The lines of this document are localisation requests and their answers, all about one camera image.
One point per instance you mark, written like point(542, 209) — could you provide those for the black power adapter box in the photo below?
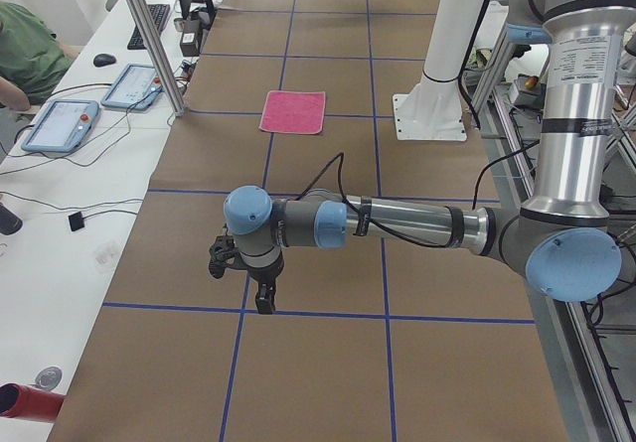
point(191, 38)

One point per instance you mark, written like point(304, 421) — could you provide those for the red cylinder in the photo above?
point(29, 403)

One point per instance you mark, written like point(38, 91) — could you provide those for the near teach pendant tablet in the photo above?
point(62, 127)

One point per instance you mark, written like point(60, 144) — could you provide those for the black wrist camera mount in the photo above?
point(224, 255)

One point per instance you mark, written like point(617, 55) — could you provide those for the far teach pendant tablet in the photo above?
point(135, 89)

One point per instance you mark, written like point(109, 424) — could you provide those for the teach pendant tablet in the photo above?
point(62, 127)
point(135, 89)

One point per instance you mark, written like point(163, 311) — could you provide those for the aluminium frame post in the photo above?
point(142, 18)

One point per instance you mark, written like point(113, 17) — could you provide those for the small black square device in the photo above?
point(76, 221)

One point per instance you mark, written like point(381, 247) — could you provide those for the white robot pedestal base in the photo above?
point(432, 110)

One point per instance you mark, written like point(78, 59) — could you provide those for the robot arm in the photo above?
point(557, 240)

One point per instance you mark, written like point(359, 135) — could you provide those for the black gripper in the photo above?
point(263, 276)

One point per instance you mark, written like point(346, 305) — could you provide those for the round metal desk grommet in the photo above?
point(48, 378)

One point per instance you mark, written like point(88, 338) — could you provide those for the pink and grey towel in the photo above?
point(293, 112)

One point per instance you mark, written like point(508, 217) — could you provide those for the person in green shirt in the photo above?
point(33, 61)

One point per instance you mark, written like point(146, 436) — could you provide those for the black computer mouse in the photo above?
point(103, 60)

